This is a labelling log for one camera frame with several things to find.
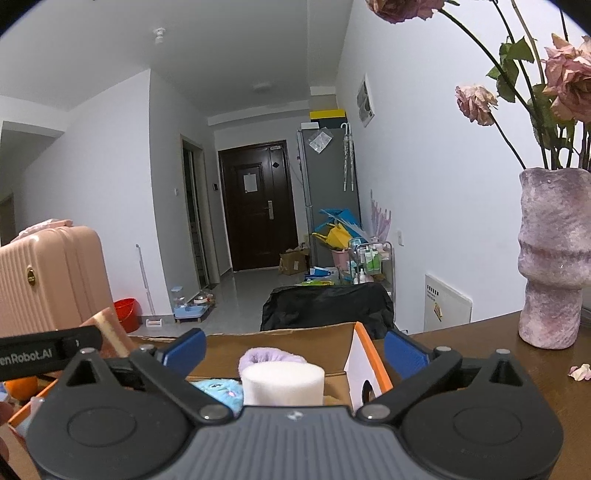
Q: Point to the grey refrigerator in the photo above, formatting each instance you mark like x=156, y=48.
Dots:
x=323, y=184

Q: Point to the folded white umbrella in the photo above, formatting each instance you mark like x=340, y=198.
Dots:
x=347, y=157

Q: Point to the blue plush toy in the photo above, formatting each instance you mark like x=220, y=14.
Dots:
x=221, y=392

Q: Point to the pink fuzzy vase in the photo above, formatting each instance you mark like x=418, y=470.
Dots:
x=554, y=258

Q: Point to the orange-edged cardboard box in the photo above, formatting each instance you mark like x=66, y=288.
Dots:
x=295, y=341

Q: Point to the yellow and black box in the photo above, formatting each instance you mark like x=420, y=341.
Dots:
x=328, y=114

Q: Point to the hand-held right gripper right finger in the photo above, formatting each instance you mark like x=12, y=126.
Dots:
x=404, y=353

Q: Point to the clear plastic bag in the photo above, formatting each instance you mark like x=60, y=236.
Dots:
x=321, y=141

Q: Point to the wall electrical panel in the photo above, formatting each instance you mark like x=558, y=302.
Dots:
x=365, y=100

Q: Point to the ceiling smoke detector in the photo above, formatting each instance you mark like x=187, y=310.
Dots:
x=159, y=35

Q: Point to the blue and white packet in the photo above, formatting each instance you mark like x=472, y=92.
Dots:
x=323, y=272

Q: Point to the small white box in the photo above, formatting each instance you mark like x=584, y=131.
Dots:
x=310, y=125

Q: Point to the yellow bag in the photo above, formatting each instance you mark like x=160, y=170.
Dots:
x=339, y=236

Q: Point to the dried pink rose bouquet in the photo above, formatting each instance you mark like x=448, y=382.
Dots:
x=570, y=74

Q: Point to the pink sponge block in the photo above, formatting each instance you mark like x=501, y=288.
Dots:
x=113, y=330

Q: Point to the white foam cylinder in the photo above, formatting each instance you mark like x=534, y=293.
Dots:
x=281, y=383

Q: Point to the red bucket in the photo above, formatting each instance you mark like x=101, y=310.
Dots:
x=127, y=316

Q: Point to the fallen pink petal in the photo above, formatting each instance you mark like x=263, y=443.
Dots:
x=581, y=371

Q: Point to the white wall outlet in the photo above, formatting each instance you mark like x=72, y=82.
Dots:
x=400, y=238

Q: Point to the blue pet feeder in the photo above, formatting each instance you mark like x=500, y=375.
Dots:
x=189, y=311

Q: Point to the side room door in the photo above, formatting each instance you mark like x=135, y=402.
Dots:
x=194, y=221

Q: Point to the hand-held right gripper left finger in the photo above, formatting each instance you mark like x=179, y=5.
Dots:
x=187, y=349

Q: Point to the white board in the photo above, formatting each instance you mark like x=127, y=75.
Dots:
x=448, y=302

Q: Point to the orange fruit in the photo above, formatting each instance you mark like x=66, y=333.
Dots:
x=23, y=387

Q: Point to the white mop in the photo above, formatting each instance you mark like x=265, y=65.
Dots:
x=153, y=322

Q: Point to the white paper notice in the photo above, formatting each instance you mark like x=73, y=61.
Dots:
x=250, y=182

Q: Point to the pink ribbed suitcase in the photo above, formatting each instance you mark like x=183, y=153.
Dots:
x=51, y=286

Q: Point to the purple fuzzy plush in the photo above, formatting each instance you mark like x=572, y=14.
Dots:
x=272, y=357

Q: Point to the green packet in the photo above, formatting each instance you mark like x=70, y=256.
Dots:
x=318, y=281

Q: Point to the brown cardboard carton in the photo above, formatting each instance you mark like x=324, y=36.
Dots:
x=293, y=263

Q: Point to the metal rolling cart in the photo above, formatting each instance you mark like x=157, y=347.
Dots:
x=374, y=261

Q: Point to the dark brown entrance door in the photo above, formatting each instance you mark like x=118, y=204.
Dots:
x=258, y=221

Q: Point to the pink bucket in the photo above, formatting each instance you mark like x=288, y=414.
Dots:
x=340, y=259

